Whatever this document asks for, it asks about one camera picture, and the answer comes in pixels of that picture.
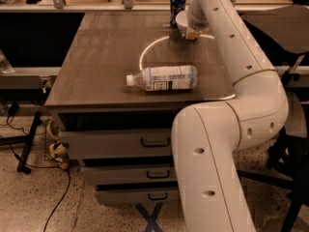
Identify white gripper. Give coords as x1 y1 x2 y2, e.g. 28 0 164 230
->
185 4 209 40

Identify white ceramic bowl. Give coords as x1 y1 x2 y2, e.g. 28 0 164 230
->
176 11 188 36

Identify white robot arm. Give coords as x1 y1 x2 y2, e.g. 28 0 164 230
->
172 0 289 232

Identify blue pepsi can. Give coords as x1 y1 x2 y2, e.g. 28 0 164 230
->
170 0 186 26

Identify clear plastic water bottle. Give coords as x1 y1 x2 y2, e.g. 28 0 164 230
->
126 65 198 92

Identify grey drawer cabinet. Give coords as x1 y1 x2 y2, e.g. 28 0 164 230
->
46 12 234 191

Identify top grey drawer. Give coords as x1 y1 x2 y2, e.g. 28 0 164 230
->
60 129 171 160

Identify grey drawer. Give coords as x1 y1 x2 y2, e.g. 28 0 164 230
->
81 164 177 186
94 188 180 205
60 129 171 160

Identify black office chair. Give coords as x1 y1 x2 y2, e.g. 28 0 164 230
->
238 55 309 232

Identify bottom grey drawer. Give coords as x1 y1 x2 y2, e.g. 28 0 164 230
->
94 188 180 205

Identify middle grey drawer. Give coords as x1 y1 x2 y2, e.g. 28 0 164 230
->
81 164 177 186

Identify clear plastic cup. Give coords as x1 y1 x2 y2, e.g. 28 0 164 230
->
0 50 14 74

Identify black stand leg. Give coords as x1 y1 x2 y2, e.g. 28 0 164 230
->
17 112 42 174

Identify wire basket with toys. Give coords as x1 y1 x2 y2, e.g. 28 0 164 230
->
45 119 70 170

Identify black floor cable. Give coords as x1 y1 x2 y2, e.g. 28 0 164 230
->
0 113 71 232

